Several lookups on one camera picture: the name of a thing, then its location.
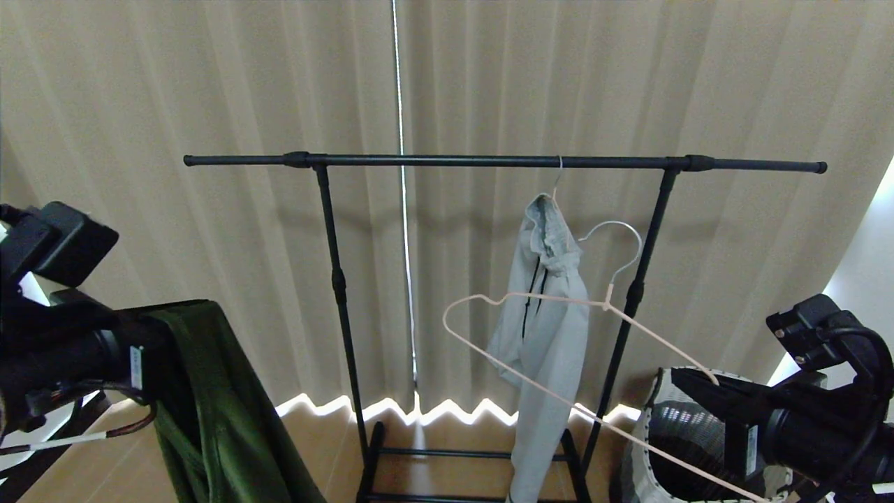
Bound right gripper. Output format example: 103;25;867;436
723;372;894;484

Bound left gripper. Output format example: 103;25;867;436
0;289;212;428

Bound green garment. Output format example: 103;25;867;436
143;300;325;503

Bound pale grey shorts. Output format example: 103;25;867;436
487;194;591;503

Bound white laundry basket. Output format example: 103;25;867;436
618;367;832;503

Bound black clothes rack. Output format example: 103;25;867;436
183;152;828;503

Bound beige curtain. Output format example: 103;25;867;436
0;0;894;427

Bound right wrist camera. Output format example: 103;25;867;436
766;293;865;372

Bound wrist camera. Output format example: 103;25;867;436
766;293;865;372
0;201;119;289

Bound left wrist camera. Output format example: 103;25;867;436
0;201;119;289

